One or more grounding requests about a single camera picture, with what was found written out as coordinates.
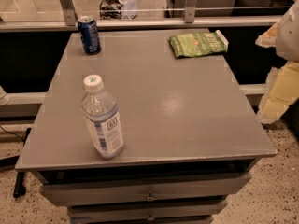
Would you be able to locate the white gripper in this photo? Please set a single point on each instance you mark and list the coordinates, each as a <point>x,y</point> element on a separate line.
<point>289,36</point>

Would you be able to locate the green jalapeno chip bag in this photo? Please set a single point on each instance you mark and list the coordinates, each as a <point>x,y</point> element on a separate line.
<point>198,44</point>

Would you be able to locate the white bag behind glass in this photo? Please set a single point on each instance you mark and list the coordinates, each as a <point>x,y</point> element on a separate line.
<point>118,9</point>

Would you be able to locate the clear plastic water bottle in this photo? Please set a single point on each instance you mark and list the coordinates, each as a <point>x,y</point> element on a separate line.
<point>101,113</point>

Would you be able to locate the grey drawer cabinet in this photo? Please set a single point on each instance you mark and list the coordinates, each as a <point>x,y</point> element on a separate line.
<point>178,117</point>

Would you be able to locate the upper grey drawer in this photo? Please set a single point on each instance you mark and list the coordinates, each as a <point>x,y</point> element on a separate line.
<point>145,190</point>

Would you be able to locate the grey drawer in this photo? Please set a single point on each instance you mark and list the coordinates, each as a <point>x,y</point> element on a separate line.
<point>147,212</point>
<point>145,190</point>

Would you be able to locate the lower grey drawer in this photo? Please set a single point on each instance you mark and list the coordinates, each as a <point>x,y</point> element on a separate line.
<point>147,212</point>

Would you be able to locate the blue soda can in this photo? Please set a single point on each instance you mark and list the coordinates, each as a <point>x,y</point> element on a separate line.
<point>87,28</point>

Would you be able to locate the metal railing frame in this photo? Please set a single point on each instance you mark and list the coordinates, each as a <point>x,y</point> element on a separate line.
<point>62,15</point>

